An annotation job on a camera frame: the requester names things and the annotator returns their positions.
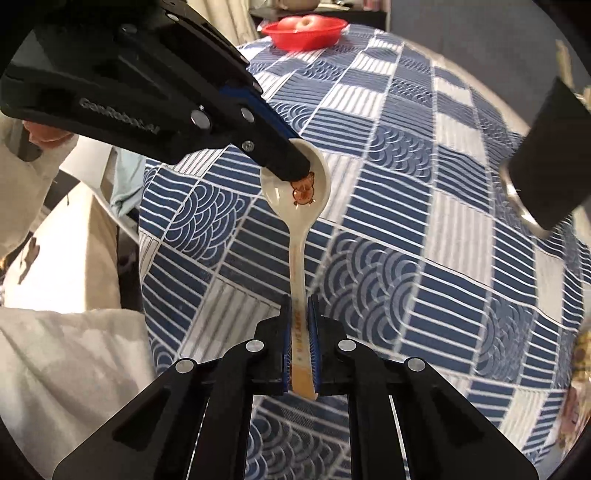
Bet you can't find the light blue cloth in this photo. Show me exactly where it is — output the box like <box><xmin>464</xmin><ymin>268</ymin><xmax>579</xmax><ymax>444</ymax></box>
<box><xmin>111</xmin><ymin>148</ymin><xmax>148</xmax><ymax>217</ymax></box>

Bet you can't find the person's white clothing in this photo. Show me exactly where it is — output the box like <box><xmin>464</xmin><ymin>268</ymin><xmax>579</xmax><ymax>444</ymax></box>
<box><xmin>0</xmin><ymin>307</ymin><xmax>158</xmax><ymax>480</ymax></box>

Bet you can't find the clear packet of biscuits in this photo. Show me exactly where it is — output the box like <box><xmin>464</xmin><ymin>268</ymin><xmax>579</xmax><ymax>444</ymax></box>
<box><xmin>556</xmin><ymin>323</ymin><xmax>591</xmax><ymax>455</ymax></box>

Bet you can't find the person's left hand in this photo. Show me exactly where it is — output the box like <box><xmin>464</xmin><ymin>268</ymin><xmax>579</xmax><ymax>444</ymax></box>
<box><xmin>23</xmin><ymin>121</ymin><xmax>78</xmax><ymax>151</ymax></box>

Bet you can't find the black cylindrical utensil holder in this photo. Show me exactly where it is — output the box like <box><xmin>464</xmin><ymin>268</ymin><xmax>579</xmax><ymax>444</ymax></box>
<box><xmin>499</xmin><ymin>76</ymin><xmax>591</xmax><ymax>237</ymax></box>

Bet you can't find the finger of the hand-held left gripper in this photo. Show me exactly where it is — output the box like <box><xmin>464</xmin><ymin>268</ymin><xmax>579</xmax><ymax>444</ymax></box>
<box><xmin>190</xmin><ymin>102</ymin><xmax>311</xmax><ymax>182</ymax></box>
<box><xmin>218</xmin><ymin>83</ymin><xmax>304</xmax><ymax>143</ymax></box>

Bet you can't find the red plastic basket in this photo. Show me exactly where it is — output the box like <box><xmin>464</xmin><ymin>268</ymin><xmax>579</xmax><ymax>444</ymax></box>
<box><xmin>261</xmin><ymin>16</ymin><xmax>349</xmax><ymax>51</ymax></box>

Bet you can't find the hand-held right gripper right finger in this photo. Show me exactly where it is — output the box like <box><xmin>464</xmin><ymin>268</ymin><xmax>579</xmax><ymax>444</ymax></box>
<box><xmin>307</xmin><ymin>294</ymin><xmax>540</xmax><ymax>480</ymax></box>

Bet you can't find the blue patterned tablecloth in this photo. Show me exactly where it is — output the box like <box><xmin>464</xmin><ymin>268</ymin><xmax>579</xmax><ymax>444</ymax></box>
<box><xmin>139</xmin><ymin>21</ymin><xmax>591</xmax><ymax>480</ymax></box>

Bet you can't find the person's left forearm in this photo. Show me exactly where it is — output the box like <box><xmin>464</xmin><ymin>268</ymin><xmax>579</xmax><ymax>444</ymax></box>
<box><xmin>0</xmin><ymin>111</ymin><xmax>70</xmax><ymax>259</ymax></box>

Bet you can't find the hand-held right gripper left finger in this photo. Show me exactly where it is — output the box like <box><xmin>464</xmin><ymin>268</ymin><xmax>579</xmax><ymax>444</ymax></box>
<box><xmin>52</xmin><ymin>294</ymin><xmax>294</xmax><ymax>480</ymax></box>

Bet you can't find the white spoon bear print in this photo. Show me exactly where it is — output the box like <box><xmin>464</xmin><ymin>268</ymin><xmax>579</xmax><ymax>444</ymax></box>
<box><xmin>259</xmin><ymin>138</ymin><xmax>332</xmax><ymax>401</ymax></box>

